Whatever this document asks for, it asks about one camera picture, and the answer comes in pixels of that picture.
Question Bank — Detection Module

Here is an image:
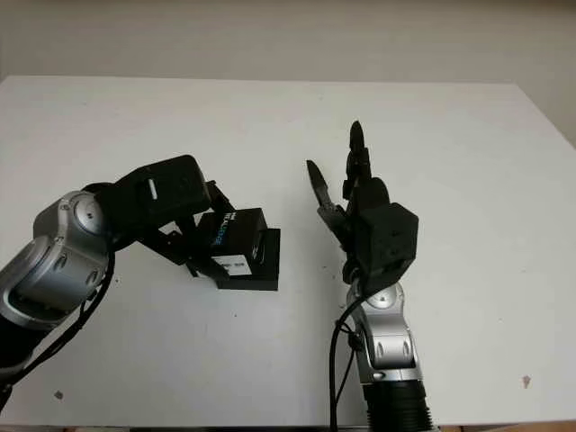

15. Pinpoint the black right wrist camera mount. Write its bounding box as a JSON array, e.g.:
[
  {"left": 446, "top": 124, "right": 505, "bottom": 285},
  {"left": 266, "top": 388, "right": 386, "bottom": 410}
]
[{"left": 350, "top": 202, "right": 420, "bottom": 297}]

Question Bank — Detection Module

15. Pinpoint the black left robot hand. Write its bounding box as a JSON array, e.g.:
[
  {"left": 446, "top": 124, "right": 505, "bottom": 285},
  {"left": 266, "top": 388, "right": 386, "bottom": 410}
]
[{"left": 82, "top": 178, "right": 236, "bottom": 281}]

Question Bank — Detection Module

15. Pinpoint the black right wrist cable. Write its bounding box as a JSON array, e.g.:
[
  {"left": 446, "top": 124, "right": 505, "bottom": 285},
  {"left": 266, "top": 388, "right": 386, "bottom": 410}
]
[{"left": 328, "top": 277, "right": 366, "bottom": 432}]

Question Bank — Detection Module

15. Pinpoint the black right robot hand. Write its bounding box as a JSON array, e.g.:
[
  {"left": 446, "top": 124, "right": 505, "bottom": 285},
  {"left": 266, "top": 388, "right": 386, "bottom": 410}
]
[{"left": 305, "top": 120, "right": 391, "bottom": 285}]

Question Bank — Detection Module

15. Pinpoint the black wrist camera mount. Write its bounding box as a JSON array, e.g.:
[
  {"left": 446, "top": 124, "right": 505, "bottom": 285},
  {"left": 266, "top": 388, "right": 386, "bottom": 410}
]
[
  {"left": 350, "top": 202, "right": 420, "bottom": 297},
  {"left": 93, "top": 154, "right": 213, "bottom": 236}
]

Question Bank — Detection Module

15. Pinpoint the black RealSense box lid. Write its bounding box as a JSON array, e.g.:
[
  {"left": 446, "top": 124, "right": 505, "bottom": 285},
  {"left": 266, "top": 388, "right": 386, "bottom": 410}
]
[{"left": 195, "top": 207, "right": 269, "bottom": 278}]

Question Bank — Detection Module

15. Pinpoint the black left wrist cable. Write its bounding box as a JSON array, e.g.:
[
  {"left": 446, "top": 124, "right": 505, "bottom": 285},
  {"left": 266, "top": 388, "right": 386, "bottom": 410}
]
[{"left": 0, "top": 249, "right": 119, "bottom": 409}]

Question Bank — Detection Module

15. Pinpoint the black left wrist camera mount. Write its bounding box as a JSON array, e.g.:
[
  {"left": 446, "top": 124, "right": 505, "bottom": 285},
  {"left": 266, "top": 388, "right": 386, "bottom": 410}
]
[{"left": 93, "top": 154, "right": 213, "bottom": 236}]

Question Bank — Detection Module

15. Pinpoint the black box base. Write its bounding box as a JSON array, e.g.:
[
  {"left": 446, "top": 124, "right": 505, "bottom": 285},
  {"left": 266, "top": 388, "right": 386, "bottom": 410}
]
[{"left": 215, "top": 228, "right": 282, "bottom": 293}]

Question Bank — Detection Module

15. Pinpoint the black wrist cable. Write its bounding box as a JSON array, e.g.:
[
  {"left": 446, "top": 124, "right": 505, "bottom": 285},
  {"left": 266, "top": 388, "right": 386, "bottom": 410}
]
[
  {"left": 0, "top": 249, "right": 119, "bottom": 409},
  {"left": 328, "top": 277, "right": 366, "bottom": 432}
]

